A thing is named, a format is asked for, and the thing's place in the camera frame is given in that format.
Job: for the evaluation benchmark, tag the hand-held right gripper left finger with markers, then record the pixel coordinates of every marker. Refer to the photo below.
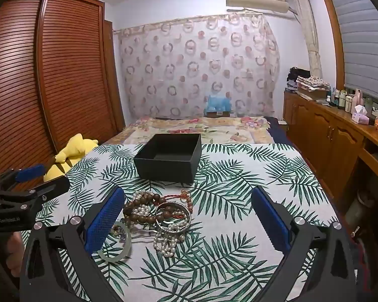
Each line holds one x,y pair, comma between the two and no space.
102,223

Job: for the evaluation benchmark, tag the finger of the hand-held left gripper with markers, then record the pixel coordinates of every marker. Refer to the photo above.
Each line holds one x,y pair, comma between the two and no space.
53,186
30,172

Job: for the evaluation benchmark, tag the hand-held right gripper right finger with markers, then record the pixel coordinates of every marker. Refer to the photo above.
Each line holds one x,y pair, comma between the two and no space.
271,218

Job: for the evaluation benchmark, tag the pale green jade bangle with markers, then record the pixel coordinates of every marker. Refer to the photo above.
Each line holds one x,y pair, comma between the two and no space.
113,258

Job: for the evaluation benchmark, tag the silver hairpin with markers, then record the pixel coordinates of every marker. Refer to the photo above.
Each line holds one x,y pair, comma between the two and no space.
145,237

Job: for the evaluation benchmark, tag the silver bangles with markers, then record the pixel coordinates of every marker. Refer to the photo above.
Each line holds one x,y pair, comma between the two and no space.
173,229

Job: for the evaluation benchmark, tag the black box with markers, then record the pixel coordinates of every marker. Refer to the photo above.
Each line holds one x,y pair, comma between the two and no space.
163,170

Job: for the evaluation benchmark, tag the person's left hand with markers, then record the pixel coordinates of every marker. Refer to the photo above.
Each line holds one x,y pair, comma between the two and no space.
14,251

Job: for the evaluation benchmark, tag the yellow plush toy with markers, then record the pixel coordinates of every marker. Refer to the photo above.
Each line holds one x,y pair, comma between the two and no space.
72,151

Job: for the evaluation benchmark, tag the dark blue bedsheet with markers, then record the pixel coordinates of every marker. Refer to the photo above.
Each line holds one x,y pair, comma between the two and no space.
275,129

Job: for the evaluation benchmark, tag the wooden cabinet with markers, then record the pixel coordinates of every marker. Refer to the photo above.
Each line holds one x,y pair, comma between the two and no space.
321,132

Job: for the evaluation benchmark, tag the wooden louvered wardrobe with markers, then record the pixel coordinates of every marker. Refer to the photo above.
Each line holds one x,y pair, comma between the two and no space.
50,69

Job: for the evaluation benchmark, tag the floral bedspread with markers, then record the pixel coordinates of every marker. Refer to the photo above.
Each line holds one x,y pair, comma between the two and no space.
182,127

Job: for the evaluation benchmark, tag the blue plastic bag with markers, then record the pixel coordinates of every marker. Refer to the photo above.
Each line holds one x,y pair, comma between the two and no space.
218,102

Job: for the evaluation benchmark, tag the flat cardboard box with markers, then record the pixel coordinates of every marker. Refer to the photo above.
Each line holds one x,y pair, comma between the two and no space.
312,93

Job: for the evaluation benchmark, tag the pink tissue box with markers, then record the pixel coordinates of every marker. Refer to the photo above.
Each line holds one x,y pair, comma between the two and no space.
360,115

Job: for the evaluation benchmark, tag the row of cosmetic bottles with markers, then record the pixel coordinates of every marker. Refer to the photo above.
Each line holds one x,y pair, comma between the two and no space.
341,99

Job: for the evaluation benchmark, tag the floral folded cloth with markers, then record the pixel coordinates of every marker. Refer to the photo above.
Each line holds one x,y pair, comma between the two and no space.
313,82

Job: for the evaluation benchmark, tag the stack of dark folded clothes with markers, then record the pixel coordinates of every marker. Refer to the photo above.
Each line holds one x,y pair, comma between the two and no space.
294,75

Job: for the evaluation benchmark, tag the tall pink box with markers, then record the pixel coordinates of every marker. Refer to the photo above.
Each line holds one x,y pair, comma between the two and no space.
358,97

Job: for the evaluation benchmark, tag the circle-pattern curtain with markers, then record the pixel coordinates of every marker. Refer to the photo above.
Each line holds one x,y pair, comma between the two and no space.
176,69

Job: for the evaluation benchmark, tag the white tied lace curtain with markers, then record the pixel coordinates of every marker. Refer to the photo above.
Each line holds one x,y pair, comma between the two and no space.
305,22

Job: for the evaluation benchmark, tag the grey window blind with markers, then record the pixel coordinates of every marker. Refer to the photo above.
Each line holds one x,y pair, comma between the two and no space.
362,37

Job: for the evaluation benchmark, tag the wooden window frame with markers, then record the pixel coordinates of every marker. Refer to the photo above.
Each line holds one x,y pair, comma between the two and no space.
330,22

